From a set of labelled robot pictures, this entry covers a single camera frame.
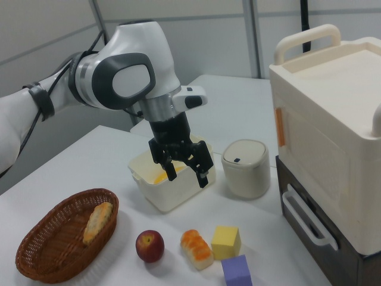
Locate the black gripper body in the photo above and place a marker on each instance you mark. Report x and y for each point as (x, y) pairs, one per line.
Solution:
(169, 131)

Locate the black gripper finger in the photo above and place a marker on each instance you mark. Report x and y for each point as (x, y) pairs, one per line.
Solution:
(204, 167)
(170, 171)

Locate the red apple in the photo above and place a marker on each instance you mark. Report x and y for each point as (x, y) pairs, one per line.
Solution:
(150, 247)

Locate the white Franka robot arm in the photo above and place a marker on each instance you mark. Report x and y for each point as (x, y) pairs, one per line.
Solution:
(134, 38)

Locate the white open plastic container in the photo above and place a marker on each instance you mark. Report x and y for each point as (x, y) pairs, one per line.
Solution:
(178, 190)

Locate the yellow banana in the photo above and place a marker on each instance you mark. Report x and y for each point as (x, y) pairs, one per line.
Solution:
(160, 179)

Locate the small cream lidded bin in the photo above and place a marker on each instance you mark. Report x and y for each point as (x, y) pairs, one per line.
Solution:
(244, 178)

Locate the yellow foam cube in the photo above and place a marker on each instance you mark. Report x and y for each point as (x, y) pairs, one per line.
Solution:
(224, 241)

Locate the orange glazed bread roll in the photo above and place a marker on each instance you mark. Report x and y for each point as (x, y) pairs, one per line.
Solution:
(196, 248)

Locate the orange latch strip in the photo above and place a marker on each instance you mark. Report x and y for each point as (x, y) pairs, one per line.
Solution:
(279, 125)

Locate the long golden bread loaf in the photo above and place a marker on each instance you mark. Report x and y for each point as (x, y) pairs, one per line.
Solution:
(96, 222)

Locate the purple foam cube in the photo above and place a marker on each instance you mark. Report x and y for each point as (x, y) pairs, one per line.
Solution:
(235, 272)

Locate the brown wicker basket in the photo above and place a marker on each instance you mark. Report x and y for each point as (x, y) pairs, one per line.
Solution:
(53, 238)

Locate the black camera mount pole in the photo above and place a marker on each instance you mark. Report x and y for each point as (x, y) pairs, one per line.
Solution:
(306, 26)

